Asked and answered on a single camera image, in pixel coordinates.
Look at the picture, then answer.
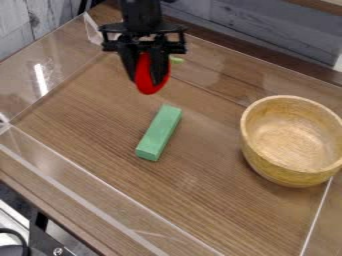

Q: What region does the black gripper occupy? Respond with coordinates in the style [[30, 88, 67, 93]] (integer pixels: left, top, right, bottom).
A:
[[100, 22, 188, 85]]

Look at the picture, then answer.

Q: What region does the red plush strawberry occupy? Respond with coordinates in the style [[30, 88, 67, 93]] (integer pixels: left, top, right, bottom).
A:
[[134, 52, 185, 95]]

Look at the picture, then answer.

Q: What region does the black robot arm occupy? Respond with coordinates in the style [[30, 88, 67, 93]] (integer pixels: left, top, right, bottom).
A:
[[100, 0, 188, 94]]

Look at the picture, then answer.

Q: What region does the green rectangular block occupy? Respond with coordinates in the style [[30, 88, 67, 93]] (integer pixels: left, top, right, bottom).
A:
[[136, 105, 182, 161]]

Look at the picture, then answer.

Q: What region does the wooden bowl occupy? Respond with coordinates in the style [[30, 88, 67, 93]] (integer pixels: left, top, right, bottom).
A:
[[240, 95, 342, 188]]

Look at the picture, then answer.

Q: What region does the clear acrylic corner bracket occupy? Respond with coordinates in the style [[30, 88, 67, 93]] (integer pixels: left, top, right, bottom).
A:
[[83, 12, 104, 46]]

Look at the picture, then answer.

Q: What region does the clear acrylic tray wall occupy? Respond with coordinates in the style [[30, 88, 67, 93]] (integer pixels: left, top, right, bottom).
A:
[[0, 115, 225, 256]]

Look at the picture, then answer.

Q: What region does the black table leg bracket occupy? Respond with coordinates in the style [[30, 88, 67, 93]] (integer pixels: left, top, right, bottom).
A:
[[29, 212, 77, 256]]

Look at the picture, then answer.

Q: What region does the black cable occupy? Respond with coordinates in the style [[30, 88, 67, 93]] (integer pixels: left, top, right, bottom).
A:
[[0, 227, 33, 256]]

